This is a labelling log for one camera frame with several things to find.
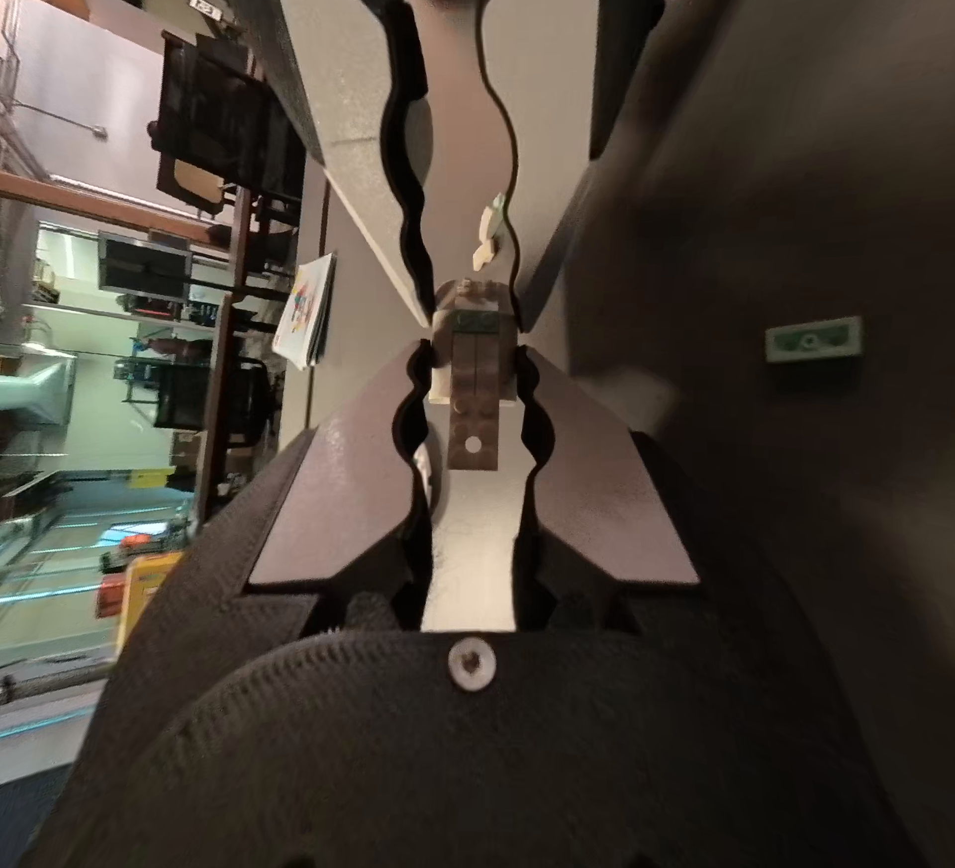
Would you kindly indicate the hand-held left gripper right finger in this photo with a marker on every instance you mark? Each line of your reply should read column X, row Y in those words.
column 612, row 510

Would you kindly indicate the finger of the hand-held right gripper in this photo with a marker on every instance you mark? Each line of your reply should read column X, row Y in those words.
column 343, row 99
column 552, row 99

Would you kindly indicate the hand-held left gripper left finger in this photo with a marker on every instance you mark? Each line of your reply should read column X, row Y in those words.
column 328, row 510

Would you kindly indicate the white brick plate with bracket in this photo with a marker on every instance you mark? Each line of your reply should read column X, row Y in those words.
column 474, row 375

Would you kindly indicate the green printed brick tile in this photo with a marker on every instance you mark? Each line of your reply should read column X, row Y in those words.
column 813, row 340

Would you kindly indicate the colourful toy set box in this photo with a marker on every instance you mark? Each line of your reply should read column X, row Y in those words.
column 149, row 599

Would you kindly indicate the black mesh office chair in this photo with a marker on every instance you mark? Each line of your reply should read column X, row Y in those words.
column 216, row 114

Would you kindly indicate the dark wooden desk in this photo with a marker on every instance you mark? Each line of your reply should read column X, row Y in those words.
column 224, row 360

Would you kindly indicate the instruction booklet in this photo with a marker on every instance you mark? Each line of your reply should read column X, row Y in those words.
column 306, row 308

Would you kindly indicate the black monitor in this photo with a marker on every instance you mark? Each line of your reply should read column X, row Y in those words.
column 142, row 263

